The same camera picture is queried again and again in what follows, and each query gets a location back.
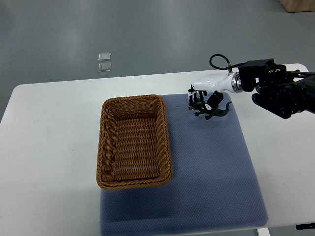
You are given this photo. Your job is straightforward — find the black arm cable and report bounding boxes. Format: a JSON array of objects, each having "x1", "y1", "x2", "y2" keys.
[{"x1": 209, "y1": 54, "x2": 243, "y2": 73}]

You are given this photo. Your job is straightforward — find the lower clear floor plate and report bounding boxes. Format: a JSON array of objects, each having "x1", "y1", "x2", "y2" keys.
[{"x1": 98, "y1": 62, "x2": 111, "y2": 72}]

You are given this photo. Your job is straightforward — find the dark green toy crocodile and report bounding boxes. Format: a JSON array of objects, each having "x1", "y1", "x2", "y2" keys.
[{"x1": 188, "y1": 101, "x2": 232, "y2": 120}]

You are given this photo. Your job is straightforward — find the upper clear floor plate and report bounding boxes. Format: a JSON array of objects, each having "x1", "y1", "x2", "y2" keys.
[{"x1": 98, "y1": 52, "x2": 111, "y2": 61}]

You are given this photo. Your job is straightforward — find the white table leg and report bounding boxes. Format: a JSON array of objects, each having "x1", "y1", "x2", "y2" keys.
[{"x1": 256, "y1": 228, "x2": 270, "y2": 236}]

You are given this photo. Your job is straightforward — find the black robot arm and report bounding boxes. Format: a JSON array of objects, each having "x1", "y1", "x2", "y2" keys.
[{"x1": 238, "y1": 59, "x2": 315, "y2": 119}]

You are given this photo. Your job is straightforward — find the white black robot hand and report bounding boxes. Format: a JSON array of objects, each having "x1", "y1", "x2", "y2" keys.
[{"x1": 188, "y1": 72, "x2": 243, "y2": 111}]

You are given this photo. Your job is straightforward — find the black table control panel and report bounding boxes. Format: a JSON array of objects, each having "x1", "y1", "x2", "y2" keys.
[{"x1": 296, "y1": 223, "x2": 315, "y2": 230}]

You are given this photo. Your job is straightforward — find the blue-grey padded mat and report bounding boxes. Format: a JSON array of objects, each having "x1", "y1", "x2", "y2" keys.
[{"x1": 99, "y1": 94, "x2": 268, "y2": 236}]

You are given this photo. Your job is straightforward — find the brown wicker basket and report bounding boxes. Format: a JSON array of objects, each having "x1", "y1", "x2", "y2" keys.
[{"x1": 96, "y1": 94, "x2": 173, "y2": 190}]

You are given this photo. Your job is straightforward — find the clear floor plate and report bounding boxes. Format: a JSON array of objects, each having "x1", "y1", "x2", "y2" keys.
[
  {"x1": 98, "y1": 62, "x2": 111, "y2": 72},
  {"x1": 98, "y1": 52, "x2": 111, "y2": 61}
]

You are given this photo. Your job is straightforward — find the wooden box corner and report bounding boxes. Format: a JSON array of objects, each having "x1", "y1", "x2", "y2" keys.
[{"x1": 280, "y1": 0, "x2": 315, "y2": 13}]

